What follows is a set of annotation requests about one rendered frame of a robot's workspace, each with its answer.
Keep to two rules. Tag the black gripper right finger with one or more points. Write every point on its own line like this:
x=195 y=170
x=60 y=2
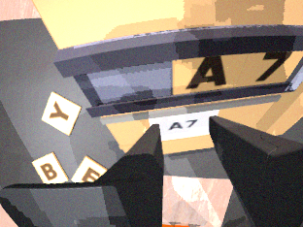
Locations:
x=266 y=172

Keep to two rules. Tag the tan letter tile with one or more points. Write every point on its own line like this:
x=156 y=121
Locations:
x=268 y=67
x=207 y=73

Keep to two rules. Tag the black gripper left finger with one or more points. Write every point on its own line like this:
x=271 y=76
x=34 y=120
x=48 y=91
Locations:
x=129 y=194

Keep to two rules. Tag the cream letter tile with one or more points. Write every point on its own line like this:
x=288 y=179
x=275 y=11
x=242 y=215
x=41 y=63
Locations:
x=89 y=170

